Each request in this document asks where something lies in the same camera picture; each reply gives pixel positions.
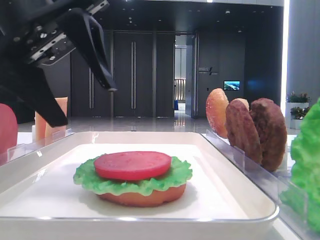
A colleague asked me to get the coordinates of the green lettuce leaf standing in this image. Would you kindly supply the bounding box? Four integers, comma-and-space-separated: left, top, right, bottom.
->
280, 101, 320, 233

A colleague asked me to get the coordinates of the orange cheese slice right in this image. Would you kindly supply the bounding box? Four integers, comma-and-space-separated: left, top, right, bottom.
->
44, 97, 68, 138

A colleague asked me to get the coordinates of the brown meat patty outer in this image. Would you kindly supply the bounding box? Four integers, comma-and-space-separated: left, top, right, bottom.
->
249, 98, 287, 172

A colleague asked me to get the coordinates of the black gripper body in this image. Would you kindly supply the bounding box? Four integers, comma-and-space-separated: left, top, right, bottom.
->
0, 0, 111, 68

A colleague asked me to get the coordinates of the clear long rail left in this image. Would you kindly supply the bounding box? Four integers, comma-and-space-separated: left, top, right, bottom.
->
0, 128, 73, 166

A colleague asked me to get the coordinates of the orange cheese slice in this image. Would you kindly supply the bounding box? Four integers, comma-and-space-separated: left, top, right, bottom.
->
34, 112, 47, 141
44, 97, 68, 138

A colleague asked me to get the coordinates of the white planter with flowers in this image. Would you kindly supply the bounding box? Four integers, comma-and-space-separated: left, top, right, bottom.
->
285, 91, 310, 129

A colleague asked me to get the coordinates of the brown meat patty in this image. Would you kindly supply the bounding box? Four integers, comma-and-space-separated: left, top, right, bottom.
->
225, 99, 263, 165
249, 98, 287, 172

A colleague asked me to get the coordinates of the green lettuce leaf on tray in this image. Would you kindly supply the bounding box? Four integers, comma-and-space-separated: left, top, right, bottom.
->
73, 156, 193, 197

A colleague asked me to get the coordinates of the brown meat patty inner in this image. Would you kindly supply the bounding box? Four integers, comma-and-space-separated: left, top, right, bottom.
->
225, 99, 263, 165

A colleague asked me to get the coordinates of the bread slice back right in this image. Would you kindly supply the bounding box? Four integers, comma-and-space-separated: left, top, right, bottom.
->
234, 98, 250, 111

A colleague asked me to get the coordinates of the white rectangular tray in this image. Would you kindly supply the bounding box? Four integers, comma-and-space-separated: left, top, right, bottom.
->
0, 132, 279, 240

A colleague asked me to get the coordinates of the red tomato slice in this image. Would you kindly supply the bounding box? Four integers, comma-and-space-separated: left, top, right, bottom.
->
93, 151, 172, 181
0, 103, 18, 154

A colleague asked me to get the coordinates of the bread slice back left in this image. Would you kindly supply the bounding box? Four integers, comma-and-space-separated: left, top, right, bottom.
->
205, 88, 229, 139

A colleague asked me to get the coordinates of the bread slice under lettuce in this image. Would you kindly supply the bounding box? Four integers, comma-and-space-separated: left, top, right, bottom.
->
98, 184, 186, 208

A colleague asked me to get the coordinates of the orange cheese slice left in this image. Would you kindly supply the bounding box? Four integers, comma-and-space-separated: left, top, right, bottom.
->
34, 112, 47, 141

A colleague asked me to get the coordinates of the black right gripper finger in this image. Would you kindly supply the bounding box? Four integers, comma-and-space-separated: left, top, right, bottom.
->
56, 8, 117, 92

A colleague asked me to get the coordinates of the clear long rail right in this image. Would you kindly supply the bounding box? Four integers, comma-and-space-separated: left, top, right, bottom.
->
204, 130, 320, 240

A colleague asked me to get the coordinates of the wall display screen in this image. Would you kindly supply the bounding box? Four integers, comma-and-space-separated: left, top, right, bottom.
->
223, 80, 240, 91

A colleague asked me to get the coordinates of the clear long rail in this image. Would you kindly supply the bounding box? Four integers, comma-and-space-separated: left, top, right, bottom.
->
0, 128, 73, 166
204, 130, 320, 240

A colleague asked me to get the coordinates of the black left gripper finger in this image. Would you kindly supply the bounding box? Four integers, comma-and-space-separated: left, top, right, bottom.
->
0, 62, 57, 120

